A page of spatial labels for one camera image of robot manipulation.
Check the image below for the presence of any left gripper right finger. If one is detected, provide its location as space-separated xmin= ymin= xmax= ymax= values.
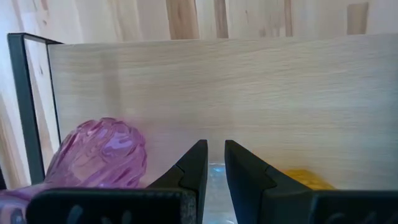
xmin=224 ymin=139 xmax=398 ymax=224

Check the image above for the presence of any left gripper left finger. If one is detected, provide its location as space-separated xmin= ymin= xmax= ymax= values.
xmin=26 ymin=139 xmax=208 ymax=224

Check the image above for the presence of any yellow hobnail vase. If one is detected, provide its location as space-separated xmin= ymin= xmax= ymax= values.
xmin=281 ymin=169 xmax=336 ymax=191

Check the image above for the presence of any small clear square vase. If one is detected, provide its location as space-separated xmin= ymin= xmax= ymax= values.
xmin=203 ymin=161 xmax=239 ymax=224

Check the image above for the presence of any light wooden board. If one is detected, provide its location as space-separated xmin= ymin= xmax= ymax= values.
xmin=6 ymin=32 xmax=398 ymax=191

